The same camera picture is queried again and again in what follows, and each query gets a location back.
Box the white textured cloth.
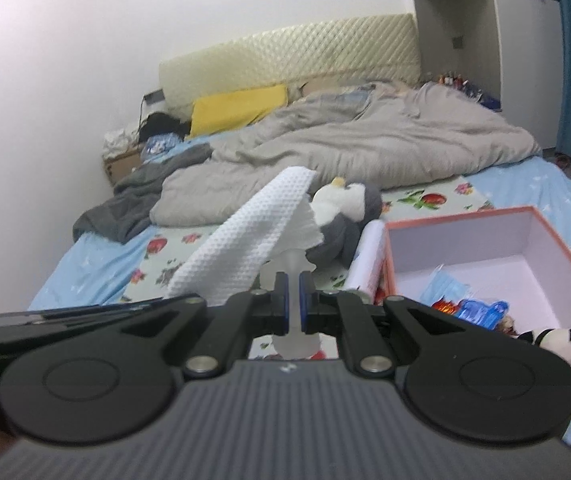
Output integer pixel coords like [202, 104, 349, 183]
[165, 166, 323, 307]

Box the black clothes pile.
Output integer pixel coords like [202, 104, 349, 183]
[138, 112, 191, 143]

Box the cream quilted headboard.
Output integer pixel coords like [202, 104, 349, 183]
[158, 13, 422, 121]

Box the pink cardboard box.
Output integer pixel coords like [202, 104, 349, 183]
[373, 205, 571, 401]

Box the brown cardboard box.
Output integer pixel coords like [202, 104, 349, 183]
[104, 152, 143, 188]

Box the blue face mask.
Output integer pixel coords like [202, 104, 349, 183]
[423, 265, 471, 306]

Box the white crumpled cloth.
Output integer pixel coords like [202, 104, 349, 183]
[104, 129, 138, 158]

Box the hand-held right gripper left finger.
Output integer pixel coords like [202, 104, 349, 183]
[118, 272, 291, 378]

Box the grey duvet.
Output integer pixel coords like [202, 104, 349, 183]
[150, 81, 541, 226]

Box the grey penguin plush toy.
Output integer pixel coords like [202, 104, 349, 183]
[308, 176, 383, 268]

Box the fruit printed mat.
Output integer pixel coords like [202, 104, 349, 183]
[125, 177, 496, 361]

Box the small panda plush toy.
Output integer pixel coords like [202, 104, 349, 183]
[518, 327, 571, 366]

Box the blue printed bag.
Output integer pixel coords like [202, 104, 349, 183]
[144, 134, 183, 156]

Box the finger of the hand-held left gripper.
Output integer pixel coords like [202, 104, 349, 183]
[30, 296, 166, 323]

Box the yellow pillow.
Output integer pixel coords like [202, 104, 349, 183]
[185, 85, 291, 140]

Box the row of small bottles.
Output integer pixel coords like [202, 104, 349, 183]
[428, 71, 501, 108]

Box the light blue bedsheet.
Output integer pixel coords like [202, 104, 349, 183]
[28, 142, 571, 446]

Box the blue tissue packet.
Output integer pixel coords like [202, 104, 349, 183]
[458, 299, 509, 331]

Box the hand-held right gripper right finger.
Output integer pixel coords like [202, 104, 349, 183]
[299, 271, 459, 378]

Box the white wardrobe cabinet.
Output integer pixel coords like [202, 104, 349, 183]
[408, 0, 566, 151]

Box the white spray can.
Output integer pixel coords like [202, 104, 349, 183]
[344, 221, 389, 306]

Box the dark grey blanket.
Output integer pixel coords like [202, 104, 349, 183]
[72, 162, 201, 245]

